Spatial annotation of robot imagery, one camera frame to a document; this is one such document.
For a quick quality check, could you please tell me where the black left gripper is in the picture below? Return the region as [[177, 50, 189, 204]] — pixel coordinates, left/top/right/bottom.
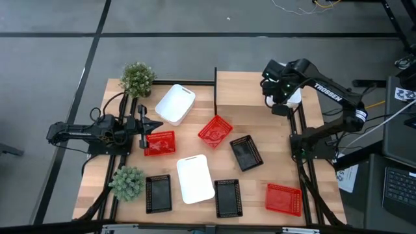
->
[[126, 103, 164, 150]]

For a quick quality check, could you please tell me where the white plastic basket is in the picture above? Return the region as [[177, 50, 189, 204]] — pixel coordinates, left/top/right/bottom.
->
[[176, 153, 216, 205], [285, 88, 302, 109], [154, 83, 197, 127]]

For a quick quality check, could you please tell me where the red perforated plastic basket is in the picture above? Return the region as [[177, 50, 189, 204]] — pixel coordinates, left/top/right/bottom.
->
[[144, 130, 177, 157], [265, 183, 303, 218], [197, 114, 234, 150]]

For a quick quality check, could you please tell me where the black perforated plastic basket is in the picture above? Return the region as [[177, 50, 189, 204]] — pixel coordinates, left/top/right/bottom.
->
[[213, 178, 244, 219], [229, 134, 264, 172], [145, 174, 173, 215]]

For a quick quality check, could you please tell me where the dark green artificial potted plant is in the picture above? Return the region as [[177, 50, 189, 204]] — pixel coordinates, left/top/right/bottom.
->
[[119, 61, 157, 99]]

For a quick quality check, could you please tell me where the pale green artificial potted plant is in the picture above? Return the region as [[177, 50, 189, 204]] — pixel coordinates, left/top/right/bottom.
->
[[108, 165, 147, 202]]

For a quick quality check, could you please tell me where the black floor bar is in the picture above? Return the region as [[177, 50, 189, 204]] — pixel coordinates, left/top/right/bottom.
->
[[352, 79, 387, 88]]

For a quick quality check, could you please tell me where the white paper sheet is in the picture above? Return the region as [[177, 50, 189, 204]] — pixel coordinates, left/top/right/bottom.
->
[[336, 162, 359, 194]]

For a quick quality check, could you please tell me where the dark grey flat panel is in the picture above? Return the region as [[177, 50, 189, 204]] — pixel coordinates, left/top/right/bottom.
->
[[382, 76, 416, 168]]

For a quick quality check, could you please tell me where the printed marker sheet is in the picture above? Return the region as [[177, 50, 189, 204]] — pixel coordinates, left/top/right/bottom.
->
[[394, 86, 416, 102]]

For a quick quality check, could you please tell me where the dark grey desk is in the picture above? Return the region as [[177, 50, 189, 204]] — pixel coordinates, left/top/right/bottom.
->
[[363, 153, 416, 234]]

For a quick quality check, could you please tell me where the black bulky device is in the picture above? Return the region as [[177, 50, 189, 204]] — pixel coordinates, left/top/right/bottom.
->
[[395, 53, 416, 92]]

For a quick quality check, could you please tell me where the black laptop keyboard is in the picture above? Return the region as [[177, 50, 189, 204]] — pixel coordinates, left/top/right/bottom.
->
[[382, 166, 416, 225]]

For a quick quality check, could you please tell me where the black floor foot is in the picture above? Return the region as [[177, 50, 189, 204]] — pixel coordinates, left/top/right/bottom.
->
[[0, 142, 25, 157]]

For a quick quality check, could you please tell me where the black aluminium frame rail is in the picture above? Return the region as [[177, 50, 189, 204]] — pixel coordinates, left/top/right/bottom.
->
[[96, 92, 129, 221], [288, 109, 313, 226], [298, 103, 327, 226], [152, 79, 215, 86], [110, 96, 138, 221]]

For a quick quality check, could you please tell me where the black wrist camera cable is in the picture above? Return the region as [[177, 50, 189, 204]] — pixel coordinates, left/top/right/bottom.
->
[[89, 92, 126, 124]]

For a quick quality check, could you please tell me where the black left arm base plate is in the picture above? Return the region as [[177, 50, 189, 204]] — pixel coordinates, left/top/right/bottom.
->
[[86, 142, 133, 156]]

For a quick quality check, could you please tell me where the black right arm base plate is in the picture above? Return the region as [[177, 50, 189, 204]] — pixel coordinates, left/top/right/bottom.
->
[[290, 133, 337, 161]]

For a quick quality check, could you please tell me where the black shelf side frame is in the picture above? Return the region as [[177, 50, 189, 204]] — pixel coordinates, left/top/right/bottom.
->
[[213, 66, 218, 119]]

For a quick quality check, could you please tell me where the black diagonal frame brace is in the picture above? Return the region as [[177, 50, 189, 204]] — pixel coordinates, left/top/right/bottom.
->
[[300, 165, 345, 227], [76, 187, 113, 222]]

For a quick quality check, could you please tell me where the thin white floor cable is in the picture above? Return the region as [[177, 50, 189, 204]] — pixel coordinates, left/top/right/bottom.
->
[[270, 0, 335, 16]]

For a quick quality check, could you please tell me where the yellow floor cable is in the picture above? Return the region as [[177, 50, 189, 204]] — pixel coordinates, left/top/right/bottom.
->
[[313, 0, 342, 9]]

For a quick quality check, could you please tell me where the black front frame beam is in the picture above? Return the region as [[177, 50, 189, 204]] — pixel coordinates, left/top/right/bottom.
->
[[0, 219, 416, 234]]

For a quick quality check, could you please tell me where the black table leg frame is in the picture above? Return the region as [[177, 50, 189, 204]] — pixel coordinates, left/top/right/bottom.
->
[[337, 0, 416, 53]]

